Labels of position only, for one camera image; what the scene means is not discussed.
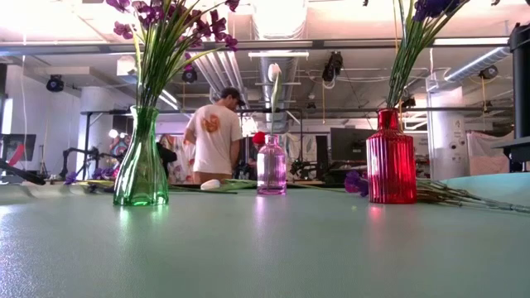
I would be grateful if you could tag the white ceiling light bar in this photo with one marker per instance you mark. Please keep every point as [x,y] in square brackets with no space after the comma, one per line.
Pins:
[290,54]

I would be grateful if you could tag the white artificial tulip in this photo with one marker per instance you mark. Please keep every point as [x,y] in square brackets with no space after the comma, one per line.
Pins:
[210,185]
[274,72]

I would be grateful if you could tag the red ribbed glass vase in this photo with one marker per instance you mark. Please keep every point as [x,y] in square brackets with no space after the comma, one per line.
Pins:
[391,165]

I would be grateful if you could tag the teal table mat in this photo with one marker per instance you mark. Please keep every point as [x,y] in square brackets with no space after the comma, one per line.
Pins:
[265,256]

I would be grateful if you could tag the dark computer monitor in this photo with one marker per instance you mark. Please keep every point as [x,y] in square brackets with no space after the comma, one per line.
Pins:
[350,145]

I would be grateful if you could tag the colourful patterned cloth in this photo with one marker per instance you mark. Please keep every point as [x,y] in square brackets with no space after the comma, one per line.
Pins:
[179,169]

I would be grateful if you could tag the grey overhead rail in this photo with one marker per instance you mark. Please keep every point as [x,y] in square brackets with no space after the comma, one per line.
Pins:
[352,42]

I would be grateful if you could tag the person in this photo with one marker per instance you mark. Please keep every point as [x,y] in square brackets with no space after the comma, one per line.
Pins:
[213,140]
[259,138]

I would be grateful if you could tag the pink glass bottle vase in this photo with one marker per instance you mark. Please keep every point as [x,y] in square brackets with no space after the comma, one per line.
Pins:
[272,165]

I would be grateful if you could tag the white ceiling unit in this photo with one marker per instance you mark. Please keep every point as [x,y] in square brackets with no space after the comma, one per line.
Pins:
[124,66]

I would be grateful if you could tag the silver ventilation duct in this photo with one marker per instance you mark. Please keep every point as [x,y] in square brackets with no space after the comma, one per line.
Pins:
[285,107]
[476,64]

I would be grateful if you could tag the red slanted strip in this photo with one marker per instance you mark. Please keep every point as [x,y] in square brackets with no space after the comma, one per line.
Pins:
[17,154]

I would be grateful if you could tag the pink cloth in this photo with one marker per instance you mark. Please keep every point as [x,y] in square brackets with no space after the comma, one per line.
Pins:
[488,153]

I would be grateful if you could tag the small black robot arm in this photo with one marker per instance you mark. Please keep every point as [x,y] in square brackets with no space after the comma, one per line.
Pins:
[65,163]

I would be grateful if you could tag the black slanted rod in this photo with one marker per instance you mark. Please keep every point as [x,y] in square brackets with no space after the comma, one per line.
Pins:
[25,174]

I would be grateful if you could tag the white round pillar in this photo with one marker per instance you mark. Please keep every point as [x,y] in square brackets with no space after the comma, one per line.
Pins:
[447,136]

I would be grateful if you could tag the grey side desk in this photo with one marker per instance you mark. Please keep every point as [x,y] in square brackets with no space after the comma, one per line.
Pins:
[513,149]

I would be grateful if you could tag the black ceiling-mounted device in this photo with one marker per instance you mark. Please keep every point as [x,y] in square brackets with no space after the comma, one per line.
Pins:
[333,66]

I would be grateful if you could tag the green glass vase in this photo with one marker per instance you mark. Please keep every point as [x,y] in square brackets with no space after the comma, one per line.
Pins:
[141,165]

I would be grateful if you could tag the black ceiling spotlight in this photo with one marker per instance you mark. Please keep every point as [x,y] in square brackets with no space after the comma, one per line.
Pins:
[54,83]
[190,76]
[488,72]

